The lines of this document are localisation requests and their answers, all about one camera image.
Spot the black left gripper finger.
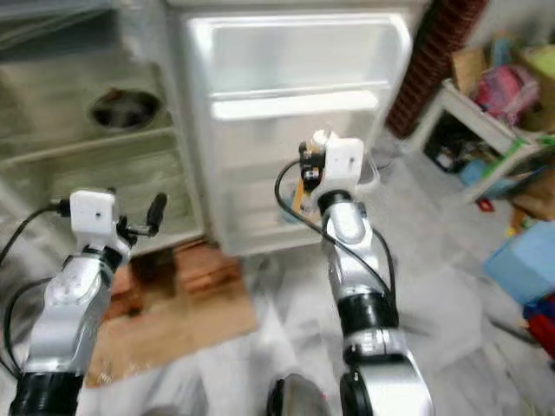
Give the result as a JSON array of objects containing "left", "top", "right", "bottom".
[{"left": 144, "top": 192, "right": 167, "bottom": 237}]

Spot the small orange juice bottle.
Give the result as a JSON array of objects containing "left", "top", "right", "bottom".
[{"left": 288, "top": 130, "right": 339, "bottom": 216}]

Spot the white fridge body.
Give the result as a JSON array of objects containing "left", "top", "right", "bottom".
[{"left": 0, "top": 0, "right": 211, "bottom": 261}]

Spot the white fridge door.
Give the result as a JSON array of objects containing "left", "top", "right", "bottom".
[{"left": 182, "top": 0, "right": 428, "bottom": 258}]

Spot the glass fridge shelf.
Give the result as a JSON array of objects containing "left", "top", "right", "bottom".
[{"left": 4, "top": 128, "right": 179, "bottom": 166}]

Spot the dark round fridge fan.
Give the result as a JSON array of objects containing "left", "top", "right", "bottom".
[{"left": 91, "top": 88, "right": 164, "bottom": 131}]

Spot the red brick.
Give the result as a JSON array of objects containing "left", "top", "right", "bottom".
[
  {"left": 173, "top": 243, "right": 239, "bottom": 296},
  {"left": 104, "top": 260, "right": 148, "bottom": 317}
]

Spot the brown cardboard sheet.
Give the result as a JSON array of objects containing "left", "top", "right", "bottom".
[{"left": 85, "top": 277, "right": 259, "bottom": 388}]

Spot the dark red brick pillar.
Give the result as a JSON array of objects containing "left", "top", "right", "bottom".
[{"left": 386, "top": 0, "right": 489, "bottom": 140}]

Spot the white shelf unit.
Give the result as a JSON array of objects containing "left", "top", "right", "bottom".
[{"left": 408, "top": 78, "right": 555, "bottom": 206}]

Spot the pink bag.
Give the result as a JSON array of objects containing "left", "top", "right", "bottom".
[{"left": 473, "top": 62, "right": 540, "bottom": 127}]

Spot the light blue plastic box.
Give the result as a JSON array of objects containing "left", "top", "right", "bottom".
[{"left": 481, "top": 221, "right": 555, "bottom": 306}]

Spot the grey robot right leg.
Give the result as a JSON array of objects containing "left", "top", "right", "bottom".
[{"left": 267, "top": 374, "right": 330, "bottom": 416}]

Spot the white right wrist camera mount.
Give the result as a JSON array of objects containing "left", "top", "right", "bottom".
[{"left": 321, "top": 139, "right": 365, "bottom": 197}]

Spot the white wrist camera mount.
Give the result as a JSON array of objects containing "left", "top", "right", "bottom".
[
  {"left": 321, "top": 139, "right": 365, "bottom": 197},
  {"left": 69, "top": 191, "right": 118, "bottom": 258}
]

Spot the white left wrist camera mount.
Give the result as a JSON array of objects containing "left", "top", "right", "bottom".
[{"left": 69, "top": 191, "right": 118, "bottom": 258}]

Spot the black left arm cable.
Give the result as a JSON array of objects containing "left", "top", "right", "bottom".
[{"left": 0, "top": 199, "right": 72, "bottom": 382}]

